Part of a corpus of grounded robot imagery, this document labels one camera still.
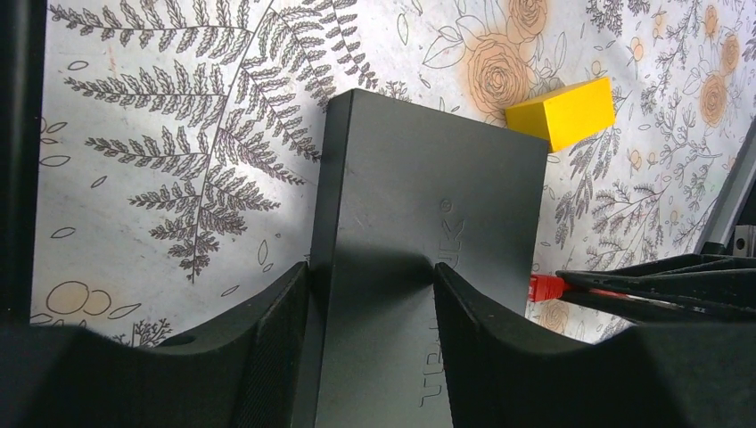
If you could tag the yellow block on mat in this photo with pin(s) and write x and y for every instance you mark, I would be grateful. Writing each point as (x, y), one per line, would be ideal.
(565, 116)

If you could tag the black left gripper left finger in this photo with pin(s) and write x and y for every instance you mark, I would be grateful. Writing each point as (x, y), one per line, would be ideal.
(238, 369)

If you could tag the right aluminium frame post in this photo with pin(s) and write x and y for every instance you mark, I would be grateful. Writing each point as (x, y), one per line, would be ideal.
(731, 201)

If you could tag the floral table mat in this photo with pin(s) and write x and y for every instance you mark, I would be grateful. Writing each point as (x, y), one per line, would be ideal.
(180, 140)

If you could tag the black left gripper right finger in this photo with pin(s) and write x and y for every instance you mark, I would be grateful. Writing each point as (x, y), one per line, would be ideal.
(502, 370)

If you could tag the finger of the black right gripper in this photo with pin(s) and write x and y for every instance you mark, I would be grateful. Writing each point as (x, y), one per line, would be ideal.
(706, 296)
(688, 266)

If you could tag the black network switch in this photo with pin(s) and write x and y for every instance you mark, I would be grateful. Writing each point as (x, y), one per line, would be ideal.
(22, 79)
(401, 188)

